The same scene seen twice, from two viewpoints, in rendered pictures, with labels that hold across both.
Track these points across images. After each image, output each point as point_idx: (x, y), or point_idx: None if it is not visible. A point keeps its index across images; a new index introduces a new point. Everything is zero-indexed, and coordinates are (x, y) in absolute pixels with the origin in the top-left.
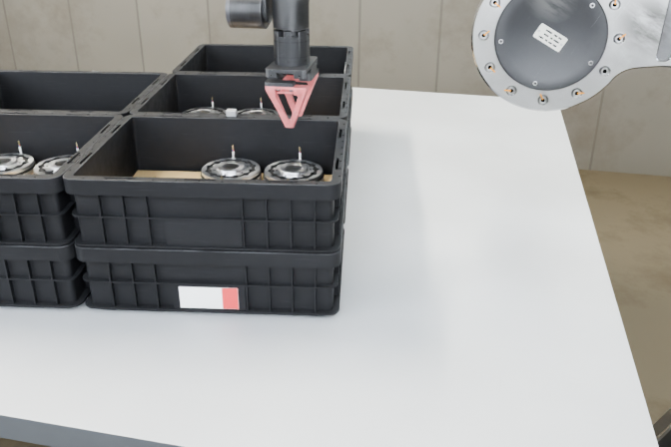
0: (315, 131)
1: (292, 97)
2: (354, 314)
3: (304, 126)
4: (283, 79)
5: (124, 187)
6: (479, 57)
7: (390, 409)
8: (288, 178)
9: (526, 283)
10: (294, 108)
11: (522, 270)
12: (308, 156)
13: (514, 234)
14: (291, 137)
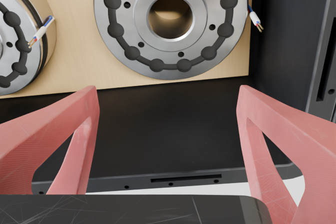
0: (293, 88)
1: (265, 134)
2: None
3: (303, 67)
4: (321, 178)
5: None
6: None
7: None
8: (115, 13)
9: (148, 192)
10: (247, 107)
11: (171, 191)
12: (273, 32)
13: (243, 191)
14: (296, 8)
